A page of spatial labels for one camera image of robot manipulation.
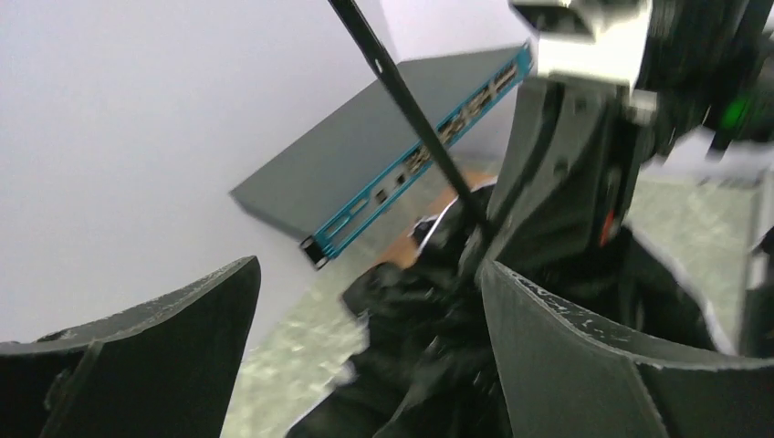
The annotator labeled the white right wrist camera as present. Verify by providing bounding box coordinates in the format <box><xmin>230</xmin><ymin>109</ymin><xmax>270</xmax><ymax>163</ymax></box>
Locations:
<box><xmin>508</xmin><ymin>0</ymin><xmax>654</xmax><ymax>89</ymax></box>

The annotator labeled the black umbrella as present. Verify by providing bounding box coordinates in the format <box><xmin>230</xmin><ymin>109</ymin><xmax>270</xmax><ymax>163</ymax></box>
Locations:
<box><xmin>288</xmin><ymin>1</ymin><xmax>739</xmax><ymax>437</ymax></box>

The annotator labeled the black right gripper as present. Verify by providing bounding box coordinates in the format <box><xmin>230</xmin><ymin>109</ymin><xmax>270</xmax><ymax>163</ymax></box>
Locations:
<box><xmin>460</xmin><ymin>1</ymin><xmax>773</xmax><ymax>276</ymax></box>

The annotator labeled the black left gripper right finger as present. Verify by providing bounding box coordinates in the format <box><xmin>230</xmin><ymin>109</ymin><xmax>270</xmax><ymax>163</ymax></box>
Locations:
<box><xmin>480</xmin><ymin>261</ymin><xmax>773</xmax><ymax>437</ymax></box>

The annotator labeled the plywood board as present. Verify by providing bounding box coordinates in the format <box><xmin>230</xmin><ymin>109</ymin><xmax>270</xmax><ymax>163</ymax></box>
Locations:
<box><xmin>371</xmin><ymin>169</ymin><xmax>500</xmax><ymax>270</ymax></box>

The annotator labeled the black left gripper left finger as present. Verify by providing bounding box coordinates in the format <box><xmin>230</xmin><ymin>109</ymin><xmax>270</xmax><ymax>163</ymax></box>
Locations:
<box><xmin>1</xmin><ymin>256</ymin><xmax>261</xmax><ymax>438</ymax></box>

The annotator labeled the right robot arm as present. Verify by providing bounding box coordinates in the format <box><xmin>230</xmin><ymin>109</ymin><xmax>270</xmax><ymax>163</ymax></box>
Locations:
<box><xmin>460</xmin><ymin>1</ymin><xmax>773</xmax><ymax>274</ymax></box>

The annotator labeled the grey network switch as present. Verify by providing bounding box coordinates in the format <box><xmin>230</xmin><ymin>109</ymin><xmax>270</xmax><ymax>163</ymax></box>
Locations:
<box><xmin>231</xmin><ymin>44</ymin><xmax>532</xmax><ymax>268</ymax></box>

